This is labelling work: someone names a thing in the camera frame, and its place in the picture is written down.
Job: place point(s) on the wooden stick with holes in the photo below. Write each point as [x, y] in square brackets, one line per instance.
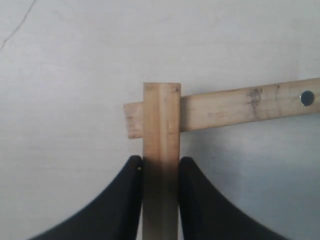
[244, 105]

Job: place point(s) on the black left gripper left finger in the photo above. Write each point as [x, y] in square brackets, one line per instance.
[113, 215]

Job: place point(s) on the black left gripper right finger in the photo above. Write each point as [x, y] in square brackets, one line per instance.
[208, 215]

